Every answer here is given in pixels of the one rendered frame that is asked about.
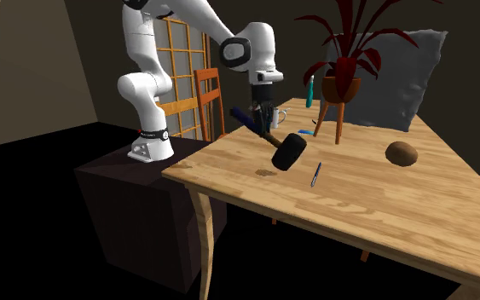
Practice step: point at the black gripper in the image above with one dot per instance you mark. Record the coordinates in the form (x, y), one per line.
(262, 94)

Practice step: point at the small flat blue object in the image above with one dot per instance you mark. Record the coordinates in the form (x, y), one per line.
(306, 132)

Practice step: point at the red plant in brown pot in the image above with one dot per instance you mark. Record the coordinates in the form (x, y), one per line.
(341, 89)

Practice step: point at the dark robot stand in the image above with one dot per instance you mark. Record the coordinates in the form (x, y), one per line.
(139, 207)

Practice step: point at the light wooden table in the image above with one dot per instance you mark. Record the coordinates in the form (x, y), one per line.
(389, 207)

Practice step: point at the orange wooden chair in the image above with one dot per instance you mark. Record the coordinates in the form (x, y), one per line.
(207, 89)

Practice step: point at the brown potato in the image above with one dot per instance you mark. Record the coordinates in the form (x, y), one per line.
(401, 153)

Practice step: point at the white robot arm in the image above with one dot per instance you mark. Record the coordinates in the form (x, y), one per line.
(142, 89)

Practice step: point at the wooden lattice screen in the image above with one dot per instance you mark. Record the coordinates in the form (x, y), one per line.
(179, 66)

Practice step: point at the black mallet with blue grip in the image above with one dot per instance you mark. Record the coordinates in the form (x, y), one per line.
(289, 151)

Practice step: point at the grey pillow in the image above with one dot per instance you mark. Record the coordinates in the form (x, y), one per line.
(393, 83)

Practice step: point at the blue pen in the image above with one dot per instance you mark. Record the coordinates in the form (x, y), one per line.
(316, 174)

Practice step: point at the teal bottle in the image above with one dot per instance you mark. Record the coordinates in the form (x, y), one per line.
(309, 93)

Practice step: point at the white mug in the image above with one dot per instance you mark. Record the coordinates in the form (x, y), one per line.
(278, 118)

